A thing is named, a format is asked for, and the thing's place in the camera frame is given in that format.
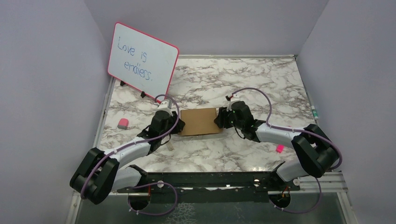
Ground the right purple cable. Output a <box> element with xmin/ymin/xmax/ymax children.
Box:
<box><xmin>226</xmin><ymin>87</ymin><xmax>343</xmax><ymax>215</ymax></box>

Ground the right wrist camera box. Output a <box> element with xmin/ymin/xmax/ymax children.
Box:
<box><xmin>226</xmin><ymin>94</ymin><xmax>240</xmax><ymax>111</ymax></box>

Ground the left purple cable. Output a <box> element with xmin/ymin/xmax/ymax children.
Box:
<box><xmin>80</xmin><ymin>94</ymin><xmax>181</xmax><ymax>217</ymax></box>

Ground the small cork stopper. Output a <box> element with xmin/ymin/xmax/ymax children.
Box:
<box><xmin>166</xmin><ymin>142</ymin><xmax>174</xmax><ymax>151</ymax></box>

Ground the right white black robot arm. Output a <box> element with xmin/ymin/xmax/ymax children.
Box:
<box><xmin>214</xmin><ymin>101</ymin><xmax>342</xmax><ymax>190</ymax></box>

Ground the purple cable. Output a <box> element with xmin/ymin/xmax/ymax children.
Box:
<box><xmin>80</xmin><ymin>94</ymin><xmax>181</xmax><ymax>217</ymax></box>
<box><xmin>226</xmin><ymin>87</ymin><xmax>343</xmax><ymax>215</ymax></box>

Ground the green capped marker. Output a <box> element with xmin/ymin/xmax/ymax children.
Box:
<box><xmin>311</xmin><ymin>105</ymin><xmax>318</xmax><ymax>120</ymax></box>

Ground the pink eraser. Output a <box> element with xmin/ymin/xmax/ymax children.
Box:
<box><xmin>117</xmin><ymin>118</ymin><xmax>129</xmax><ymax>130</ymax></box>

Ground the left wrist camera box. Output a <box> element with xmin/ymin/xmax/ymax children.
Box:
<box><xmin>157</xmin><ymin>99</ymin><xmax>172</xmax><ymax>116</ymax></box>

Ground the white board with pink frame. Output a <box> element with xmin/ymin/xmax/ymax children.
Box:
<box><xmin>107</xmin><ymin>22</ymin><xmax>179</xmax><ymax>102</ymax></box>

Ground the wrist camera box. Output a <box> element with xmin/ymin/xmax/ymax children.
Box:
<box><xmin>226</xmin><ymin>94</ymin><xmax>240</xmax><ymax>111</ymax></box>
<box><xmin>157</xmin><ymin>99</ymin><xmax>172</xmax><ymax>116</ymax></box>

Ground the brown cardboard box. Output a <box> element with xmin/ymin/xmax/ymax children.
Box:
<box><xmin>178</xmin><ymin>108</ymin><xmax>223</xmax><ymax>136</ymax></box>

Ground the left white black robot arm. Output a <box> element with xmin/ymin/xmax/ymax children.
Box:
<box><xmin>69</xmin><ymin>111</ymin><xmax>185</xmax><ymax>204</ymax></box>

